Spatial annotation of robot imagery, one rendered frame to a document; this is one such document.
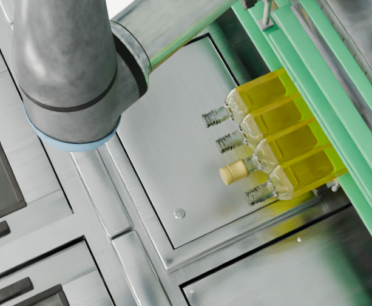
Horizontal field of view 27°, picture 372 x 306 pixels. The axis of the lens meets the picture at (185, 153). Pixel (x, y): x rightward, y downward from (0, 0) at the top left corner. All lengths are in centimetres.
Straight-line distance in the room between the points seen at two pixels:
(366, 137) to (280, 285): 37
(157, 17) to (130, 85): 10
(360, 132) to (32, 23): 66
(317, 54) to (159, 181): 41
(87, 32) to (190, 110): 79
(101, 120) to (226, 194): 64
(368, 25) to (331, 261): 46
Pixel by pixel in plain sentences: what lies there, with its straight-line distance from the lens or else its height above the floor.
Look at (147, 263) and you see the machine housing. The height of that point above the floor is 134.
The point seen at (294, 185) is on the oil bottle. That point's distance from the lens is 136.
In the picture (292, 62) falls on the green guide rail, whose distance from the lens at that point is 143.
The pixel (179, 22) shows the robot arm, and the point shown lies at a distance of 97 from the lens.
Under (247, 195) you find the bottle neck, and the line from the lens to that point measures 136.
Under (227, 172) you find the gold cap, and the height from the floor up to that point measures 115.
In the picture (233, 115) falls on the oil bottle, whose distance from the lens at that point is 142.
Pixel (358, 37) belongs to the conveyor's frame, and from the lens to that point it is 137.
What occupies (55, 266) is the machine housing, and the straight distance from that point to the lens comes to 153.
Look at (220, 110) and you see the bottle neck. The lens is 143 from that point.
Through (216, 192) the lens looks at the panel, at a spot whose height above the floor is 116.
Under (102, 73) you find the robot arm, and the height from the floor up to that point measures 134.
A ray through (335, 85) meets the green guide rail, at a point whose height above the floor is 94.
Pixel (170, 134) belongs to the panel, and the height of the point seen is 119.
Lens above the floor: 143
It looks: 9 degrees down
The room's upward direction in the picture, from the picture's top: 114 degrees counter-clockwise
